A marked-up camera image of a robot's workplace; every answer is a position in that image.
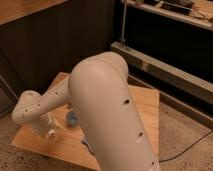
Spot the wooden cabinet top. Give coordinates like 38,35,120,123
0,0,67,26

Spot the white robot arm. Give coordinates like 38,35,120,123
12,52,160,171

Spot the blue cup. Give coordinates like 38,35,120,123
66,111,78,127

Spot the white bottle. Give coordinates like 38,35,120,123
48,129,55,137

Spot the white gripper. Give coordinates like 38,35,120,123
31,113,57,137

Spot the blue sponge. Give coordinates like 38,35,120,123
81,136,94,155

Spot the metal shelf frame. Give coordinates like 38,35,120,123
111,0,213,129

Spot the black floor cable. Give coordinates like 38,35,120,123
158,129,213,164

